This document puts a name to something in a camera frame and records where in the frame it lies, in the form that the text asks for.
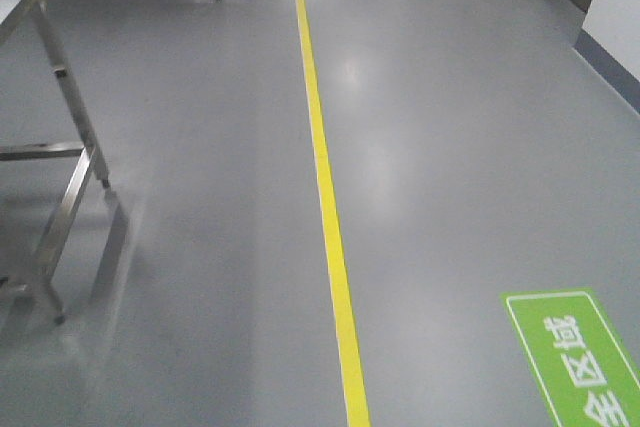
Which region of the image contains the green floor sign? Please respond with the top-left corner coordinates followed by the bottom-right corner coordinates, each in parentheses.
top-left (502, 288), bottom-right (639, 426)

